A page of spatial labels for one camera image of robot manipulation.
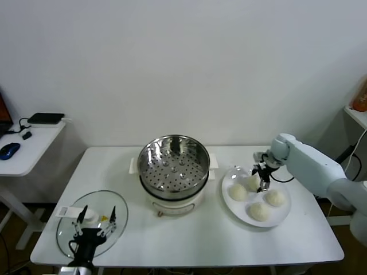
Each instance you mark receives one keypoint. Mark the orange bottle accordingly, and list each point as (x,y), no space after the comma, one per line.
(360,100)

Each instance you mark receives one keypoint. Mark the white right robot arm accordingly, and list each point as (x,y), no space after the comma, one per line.
(309,163)

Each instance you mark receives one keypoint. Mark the white electric cooker base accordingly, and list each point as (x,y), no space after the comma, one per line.
(172,204)

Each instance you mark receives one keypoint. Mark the white round plate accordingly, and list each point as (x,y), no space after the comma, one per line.
(238,209)

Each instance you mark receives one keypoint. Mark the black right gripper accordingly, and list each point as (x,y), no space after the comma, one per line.
(265,167)

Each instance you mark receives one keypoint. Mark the blue computer mouse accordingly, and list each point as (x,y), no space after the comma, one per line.
(10,150)

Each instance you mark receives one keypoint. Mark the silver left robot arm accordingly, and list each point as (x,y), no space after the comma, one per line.
(77,270)

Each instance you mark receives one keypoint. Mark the stainless steel steamer basket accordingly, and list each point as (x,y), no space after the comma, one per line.
(149,160)

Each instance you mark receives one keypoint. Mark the laptop with red screen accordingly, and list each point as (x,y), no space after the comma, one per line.
(4,114)

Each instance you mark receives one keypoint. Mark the white steamed baozi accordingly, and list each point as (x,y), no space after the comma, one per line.
(252,184)
(238,192)
(275,198)
(259,212)

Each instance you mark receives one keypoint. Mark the white side desk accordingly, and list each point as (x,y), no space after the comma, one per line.
(37,149)

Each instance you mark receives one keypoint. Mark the white shelf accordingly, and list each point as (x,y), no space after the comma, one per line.
(357,116)

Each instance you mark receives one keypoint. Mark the flat black box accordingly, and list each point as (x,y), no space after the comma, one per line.
(46,118)

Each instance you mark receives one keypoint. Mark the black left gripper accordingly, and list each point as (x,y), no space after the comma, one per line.
(89,236)

